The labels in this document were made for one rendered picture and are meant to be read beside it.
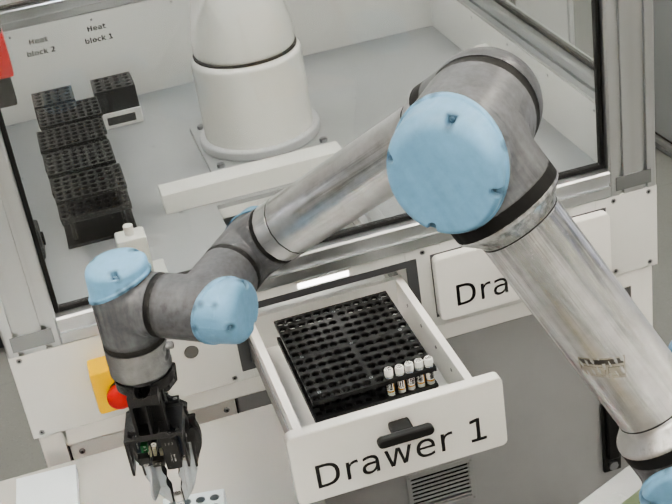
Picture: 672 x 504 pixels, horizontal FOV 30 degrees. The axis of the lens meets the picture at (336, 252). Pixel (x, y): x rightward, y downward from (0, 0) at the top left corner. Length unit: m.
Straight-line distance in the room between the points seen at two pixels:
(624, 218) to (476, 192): 0.92
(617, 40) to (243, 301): 0.78
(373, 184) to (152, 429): 0.40
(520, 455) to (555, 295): 1.04
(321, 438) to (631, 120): 0.71
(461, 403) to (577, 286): 0.48
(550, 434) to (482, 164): 1.15
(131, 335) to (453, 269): 0.64
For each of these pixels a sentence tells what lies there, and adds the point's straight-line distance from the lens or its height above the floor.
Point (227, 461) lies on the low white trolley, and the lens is 1.84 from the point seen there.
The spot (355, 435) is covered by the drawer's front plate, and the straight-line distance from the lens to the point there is 1.61.
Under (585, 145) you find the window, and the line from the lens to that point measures 1.96.
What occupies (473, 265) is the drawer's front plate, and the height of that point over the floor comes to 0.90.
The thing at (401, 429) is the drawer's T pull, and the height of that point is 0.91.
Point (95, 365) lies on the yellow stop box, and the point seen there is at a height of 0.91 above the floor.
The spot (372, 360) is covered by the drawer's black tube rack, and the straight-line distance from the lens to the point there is 1.74.
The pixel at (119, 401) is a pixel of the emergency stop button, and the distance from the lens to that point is 1.82.
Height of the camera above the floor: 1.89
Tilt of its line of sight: 29 degrees down
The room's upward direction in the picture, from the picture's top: 9 degrees counter-clockwise
